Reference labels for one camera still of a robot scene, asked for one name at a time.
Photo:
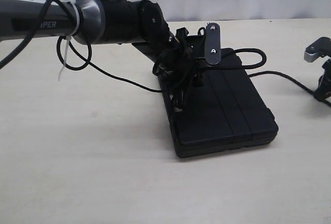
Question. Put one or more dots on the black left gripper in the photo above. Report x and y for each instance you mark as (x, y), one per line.
(175, 62)

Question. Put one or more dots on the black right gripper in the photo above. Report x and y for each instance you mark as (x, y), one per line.
(323, 90)

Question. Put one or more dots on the black plastic carry case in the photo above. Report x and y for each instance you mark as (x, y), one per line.
(226, 112)

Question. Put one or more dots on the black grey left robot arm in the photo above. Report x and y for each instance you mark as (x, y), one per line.
(92, 22)

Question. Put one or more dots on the white zip tie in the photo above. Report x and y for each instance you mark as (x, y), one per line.
(69, 37)

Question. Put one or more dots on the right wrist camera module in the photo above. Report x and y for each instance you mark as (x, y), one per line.
(319, 48)

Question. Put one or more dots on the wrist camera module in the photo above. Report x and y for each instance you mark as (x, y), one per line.
(319, 48)
(212, 46)

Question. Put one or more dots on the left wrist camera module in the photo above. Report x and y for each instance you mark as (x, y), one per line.
(212, 46)

